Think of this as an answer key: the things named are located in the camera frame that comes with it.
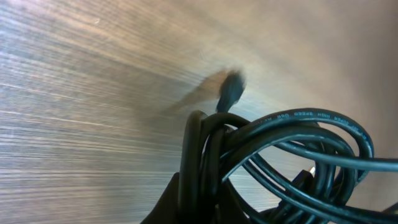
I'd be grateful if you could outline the black HDMI cable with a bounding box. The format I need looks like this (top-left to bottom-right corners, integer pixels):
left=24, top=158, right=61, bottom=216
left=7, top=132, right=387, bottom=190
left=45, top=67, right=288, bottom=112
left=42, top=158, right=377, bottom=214
left=177, top=70, right=398, bottom=224

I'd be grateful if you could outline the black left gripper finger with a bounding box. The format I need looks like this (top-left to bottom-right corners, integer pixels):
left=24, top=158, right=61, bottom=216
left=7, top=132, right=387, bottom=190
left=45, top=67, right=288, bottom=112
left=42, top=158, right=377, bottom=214
left=140, top=172, right=249, bottom=224

